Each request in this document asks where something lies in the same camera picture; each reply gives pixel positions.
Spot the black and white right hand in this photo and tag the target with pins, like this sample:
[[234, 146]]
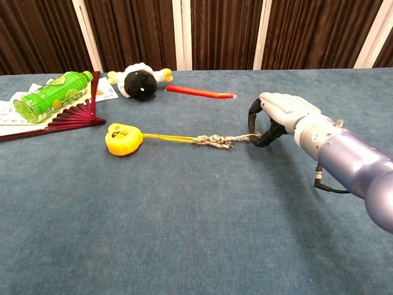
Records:
[[285, 107]]

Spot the yellow tape measure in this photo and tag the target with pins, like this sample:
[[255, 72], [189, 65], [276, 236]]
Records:
[[122, 139]]

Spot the silver purple right robot arm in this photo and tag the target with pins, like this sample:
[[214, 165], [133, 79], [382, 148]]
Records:
[[350, 159]]

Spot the red flat strip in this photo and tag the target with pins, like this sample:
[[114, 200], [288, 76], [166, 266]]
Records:
[[196, 91]]

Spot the dark brown pleated curtain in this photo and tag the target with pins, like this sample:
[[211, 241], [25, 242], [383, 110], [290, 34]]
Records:
[[224, 30]]

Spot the blue felt table mat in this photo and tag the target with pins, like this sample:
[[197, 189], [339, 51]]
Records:
[[184, 215]]

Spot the black and white plush toy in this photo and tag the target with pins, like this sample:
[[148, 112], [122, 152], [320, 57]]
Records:
[[139, 83]]

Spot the white printed card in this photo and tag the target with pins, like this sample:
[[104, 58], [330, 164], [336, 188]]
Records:
[[106, 90]]

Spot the red ribbed paper folding fan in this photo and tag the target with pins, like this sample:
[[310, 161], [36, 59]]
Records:
[[76, 115]]

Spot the green plastic drink bottle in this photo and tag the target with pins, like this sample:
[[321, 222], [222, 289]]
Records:
[[50, 95]]

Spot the white frame post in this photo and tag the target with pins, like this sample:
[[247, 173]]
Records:
[[181, 33], [87, 37], [373, 33], [262, 33]]

